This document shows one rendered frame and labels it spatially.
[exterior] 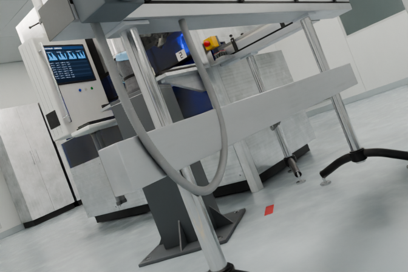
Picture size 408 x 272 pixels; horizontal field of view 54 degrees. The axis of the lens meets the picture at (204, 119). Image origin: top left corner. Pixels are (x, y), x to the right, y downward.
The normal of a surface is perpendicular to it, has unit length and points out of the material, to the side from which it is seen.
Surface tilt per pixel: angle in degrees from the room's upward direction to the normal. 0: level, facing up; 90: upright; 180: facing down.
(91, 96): 90
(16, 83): 90
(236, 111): 90
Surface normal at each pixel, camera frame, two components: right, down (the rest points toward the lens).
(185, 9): 0.70, -0.29
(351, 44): -0.61, 0.22
